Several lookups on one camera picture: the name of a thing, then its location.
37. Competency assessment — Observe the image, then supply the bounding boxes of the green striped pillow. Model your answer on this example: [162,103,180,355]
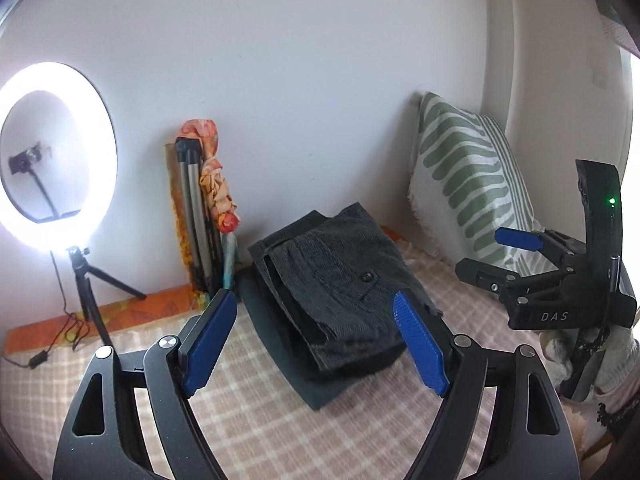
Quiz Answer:
[408,92,555,276]

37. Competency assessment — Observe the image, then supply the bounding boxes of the black folded garment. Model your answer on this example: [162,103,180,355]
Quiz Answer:
[234,209,407,412]

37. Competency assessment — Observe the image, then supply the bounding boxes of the white ring light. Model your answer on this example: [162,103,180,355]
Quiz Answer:
[1,62,118,252]

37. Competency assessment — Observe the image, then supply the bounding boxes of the orange patterned cloth bundle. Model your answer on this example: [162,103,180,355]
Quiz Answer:
[177,116,241,291]

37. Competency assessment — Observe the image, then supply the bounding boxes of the right hand white glove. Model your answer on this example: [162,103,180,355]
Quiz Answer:
[539,325,639,406]

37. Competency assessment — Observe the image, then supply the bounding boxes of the folded silver tripod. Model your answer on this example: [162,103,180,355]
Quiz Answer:
[174,136,224,296]

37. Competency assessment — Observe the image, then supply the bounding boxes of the black cable with inline controller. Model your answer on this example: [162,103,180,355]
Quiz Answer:
[27,251,91,371]

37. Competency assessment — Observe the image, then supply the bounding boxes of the orange floral bed sheet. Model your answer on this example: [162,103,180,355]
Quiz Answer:
[2,285,206,354]

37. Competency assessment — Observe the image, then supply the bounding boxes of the black mini tripod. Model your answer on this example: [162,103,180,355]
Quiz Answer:
[67,245,149,348]

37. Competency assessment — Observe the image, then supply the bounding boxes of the beige plaid blanket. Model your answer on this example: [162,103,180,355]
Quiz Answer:
[1,240,539,479]

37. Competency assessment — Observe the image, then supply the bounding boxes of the grey houndstooth pants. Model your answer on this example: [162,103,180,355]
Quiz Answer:
[248,203,437,372]

